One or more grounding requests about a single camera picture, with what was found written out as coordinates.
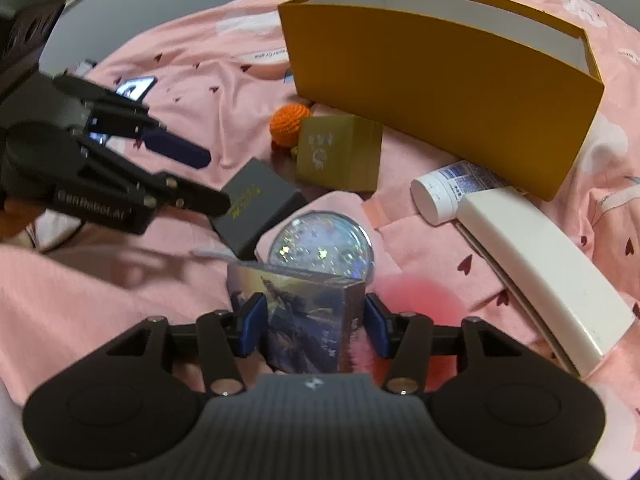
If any yellow cardboard box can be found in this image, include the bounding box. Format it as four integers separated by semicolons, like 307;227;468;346
277;0;606;202

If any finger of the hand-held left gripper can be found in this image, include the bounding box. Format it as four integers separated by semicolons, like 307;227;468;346
79;144;232;217
54;76;212;171

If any illustrated card box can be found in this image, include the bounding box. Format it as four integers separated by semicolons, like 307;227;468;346
226;260;367;375

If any long white case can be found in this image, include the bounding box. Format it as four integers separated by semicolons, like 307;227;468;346
452;186;636;378

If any pink and green plush toy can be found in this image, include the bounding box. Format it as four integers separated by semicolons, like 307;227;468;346
345;272;468;386

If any pink printed blanket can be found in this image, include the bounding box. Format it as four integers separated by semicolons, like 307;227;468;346
0;0;640;411

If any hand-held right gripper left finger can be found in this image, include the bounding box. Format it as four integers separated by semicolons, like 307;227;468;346
102;294;267;395

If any smartphone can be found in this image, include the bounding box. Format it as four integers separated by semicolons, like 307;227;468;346
114;75;159;102

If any olive gold gift box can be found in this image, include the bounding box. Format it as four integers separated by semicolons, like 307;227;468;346
295;114;385;193

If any white cream tube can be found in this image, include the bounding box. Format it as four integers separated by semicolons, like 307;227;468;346
410;160;528;225

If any dark grey small box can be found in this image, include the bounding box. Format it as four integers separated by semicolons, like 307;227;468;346
209;157;308;261

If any round glitter compact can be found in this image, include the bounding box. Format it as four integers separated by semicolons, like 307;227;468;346
267;210;375;293

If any orange crochet ball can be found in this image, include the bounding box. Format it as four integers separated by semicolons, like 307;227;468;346
270;104;315;158

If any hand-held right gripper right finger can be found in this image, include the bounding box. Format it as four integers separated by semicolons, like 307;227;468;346
364;292;526;395

